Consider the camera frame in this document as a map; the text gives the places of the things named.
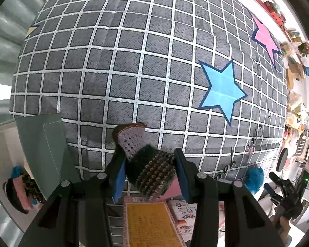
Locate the striped knit sock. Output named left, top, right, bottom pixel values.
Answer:
left=112, top=123, right=181, bottom=202

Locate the red patterned cardboard box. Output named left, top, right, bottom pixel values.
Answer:
left=123, top=196, right=186, bottom=247

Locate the grey grid play mat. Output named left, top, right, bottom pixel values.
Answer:
left=10, top=0, right=287, bottom=246

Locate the pink black knit hat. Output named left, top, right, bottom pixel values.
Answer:
left=3, top=176, right=33, bottom=214

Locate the black round pan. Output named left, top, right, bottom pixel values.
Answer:
left=276, top=148, right=289, bottom=172

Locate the green pleated curtain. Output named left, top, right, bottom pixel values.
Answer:
left=0, top=0, right=47, bottom=114

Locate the white fox print bag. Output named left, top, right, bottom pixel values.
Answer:
left=167, top=200, right=225, bottom=246

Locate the person's right hand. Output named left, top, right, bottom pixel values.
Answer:
left=270, top=215, right=290, bottom=241

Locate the grey fabric storage box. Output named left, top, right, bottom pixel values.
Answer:
left=0, top=114, right=81, bottom=232

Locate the blue cloth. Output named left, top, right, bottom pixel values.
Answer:
left=10, top=166, right=23, bottom=179

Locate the light blue fluffy duster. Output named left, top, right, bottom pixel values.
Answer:
left=244, top=168, right=264, bottom=194

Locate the leopard print cloth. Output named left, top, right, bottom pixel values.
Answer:
left=22, top=172, right=46, bottom=204

